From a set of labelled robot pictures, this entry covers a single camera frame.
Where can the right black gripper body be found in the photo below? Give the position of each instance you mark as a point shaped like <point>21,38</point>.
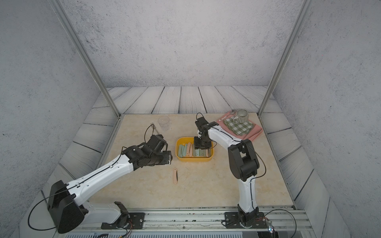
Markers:
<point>200,143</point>

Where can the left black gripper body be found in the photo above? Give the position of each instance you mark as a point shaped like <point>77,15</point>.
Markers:
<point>163,158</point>

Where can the yellow plastic storage box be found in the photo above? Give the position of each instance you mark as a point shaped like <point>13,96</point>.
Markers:
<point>186,151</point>

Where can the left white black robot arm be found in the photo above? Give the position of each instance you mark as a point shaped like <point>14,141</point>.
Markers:
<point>68,203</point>

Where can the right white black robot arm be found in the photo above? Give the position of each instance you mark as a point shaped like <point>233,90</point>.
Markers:
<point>243,164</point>

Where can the silver metal fork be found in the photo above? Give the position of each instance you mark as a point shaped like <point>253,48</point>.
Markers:
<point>154,128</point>

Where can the clear drinking glass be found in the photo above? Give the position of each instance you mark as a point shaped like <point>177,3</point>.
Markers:
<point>164,122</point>

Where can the green checkered cloth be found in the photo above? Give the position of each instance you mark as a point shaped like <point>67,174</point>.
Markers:
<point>238,129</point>

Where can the pink cutting board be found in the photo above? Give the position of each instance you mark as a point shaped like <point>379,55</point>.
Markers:
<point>255,132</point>

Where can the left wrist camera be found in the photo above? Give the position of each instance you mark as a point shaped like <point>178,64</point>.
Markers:
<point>157,143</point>

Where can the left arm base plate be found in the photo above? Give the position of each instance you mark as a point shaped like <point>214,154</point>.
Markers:
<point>133,221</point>

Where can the aluminium front rail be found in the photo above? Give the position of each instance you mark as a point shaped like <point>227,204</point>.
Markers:
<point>278,222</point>

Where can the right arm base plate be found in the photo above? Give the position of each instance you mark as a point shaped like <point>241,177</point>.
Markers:
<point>235,220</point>

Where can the right aluminium frame post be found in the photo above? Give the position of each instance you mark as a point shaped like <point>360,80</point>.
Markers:
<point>306,6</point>

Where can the aluminium frame post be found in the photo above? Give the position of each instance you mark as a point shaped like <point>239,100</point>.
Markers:
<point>306,6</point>
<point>70,31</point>

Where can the left aluminium frame post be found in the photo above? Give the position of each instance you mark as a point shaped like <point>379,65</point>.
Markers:
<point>70,31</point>

